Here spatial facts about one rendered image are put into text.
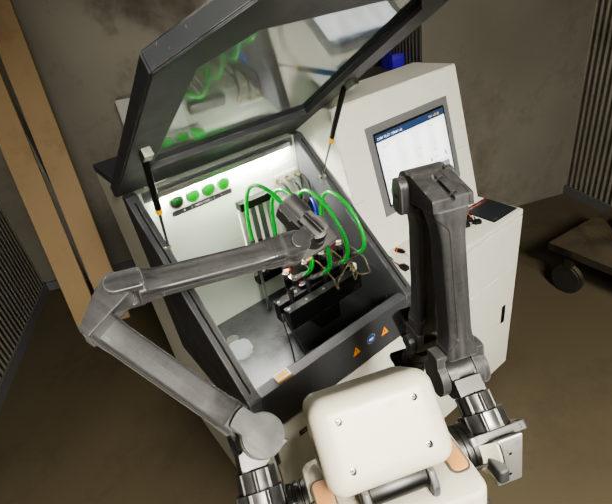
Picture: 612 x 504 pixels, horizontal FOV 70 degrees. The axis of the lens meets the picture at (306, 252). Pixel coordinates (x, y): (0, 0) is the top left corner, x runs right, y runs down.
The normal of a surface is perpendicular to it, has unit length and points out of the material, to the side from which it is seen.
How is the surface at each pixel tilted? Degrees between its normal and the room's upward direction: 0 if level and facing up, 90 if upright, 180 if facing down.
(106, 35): 90
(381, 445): 48
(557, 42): 90
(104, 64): 90
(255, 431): 39
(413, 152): 76
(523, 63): 90
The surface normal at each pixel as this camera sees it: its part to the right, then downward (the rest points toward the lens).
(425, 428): 0.09, -0.22
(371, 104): 0.55, 0.13
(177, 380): 0.23, -0.40
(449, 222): 0.23, 0.33
